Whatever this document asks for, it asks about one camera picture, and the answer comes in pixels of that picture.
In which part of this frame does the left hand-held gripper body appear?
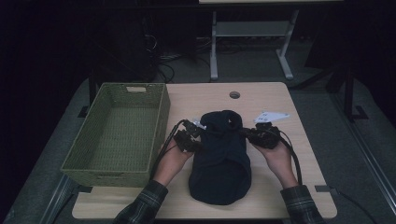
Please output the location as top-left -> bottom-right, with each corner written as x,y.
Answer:
173,118 -> 207,153

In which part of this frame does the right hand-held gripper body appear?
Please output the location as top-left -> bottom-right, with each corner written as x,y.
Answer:
252,111 -> 290,149

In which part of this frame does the dark blue knitted sweater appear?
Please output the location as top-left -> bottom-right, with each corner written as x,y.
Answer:
188,109 -> 252,206

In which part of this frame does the green woven basket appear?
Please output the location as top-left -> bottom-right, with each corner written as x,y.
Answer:
60,81 -> 172,189

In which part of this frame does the person's left hand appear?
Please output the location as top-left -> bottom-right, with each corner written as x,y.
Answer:
153,144 -> 195,188

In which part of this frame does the black metal stand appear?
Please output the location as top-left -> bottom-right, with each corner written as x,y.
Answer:
78,40 -> 98,119
340,66 -> 369,123

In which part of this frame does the white metal desk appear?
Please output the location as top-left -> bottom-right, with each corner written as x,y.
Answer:
199,0 -> 344,81

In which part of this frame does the tangle of black floor cables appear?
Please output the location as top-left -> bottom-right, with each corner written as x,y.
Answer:
141,32 -> 213,84

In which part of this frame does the grey metal floor rail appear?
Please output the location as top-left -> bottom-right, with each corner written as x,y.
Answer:
38,174 -> 78,224
330,92 -> 396,216

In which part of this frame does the thin black floor cable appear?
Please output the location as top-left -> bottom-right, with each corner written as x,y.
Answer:
335,188 -> 379,224

